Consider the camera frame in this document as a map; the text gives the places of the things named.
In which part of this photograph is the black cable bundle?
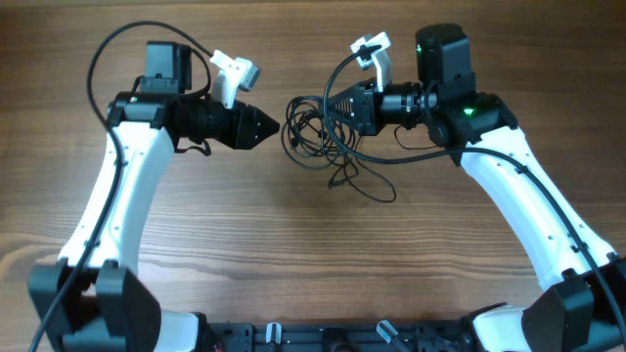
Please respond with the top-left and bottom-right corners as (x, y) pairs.
(280, 94), (398, 204)

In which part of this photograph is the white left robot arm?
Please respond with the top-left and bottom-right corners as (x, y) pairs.
(28, 41), (280, 351)

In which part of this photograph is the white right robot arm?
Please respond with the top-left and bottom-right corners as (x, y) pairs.
(320, 23), (625, 351)

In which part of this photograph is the black right camera cable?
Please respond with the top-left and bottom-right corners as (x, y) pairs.
(321, 43), (626, 343)

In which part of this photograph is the black camera cable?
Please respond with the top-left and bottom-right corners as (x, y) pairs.
(26, 20), (216, 352)
(321, 43), (626, 343)

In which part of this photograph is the black left camera cable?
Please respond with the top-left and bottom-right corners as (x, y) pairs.
(26, 20), (216, 352)

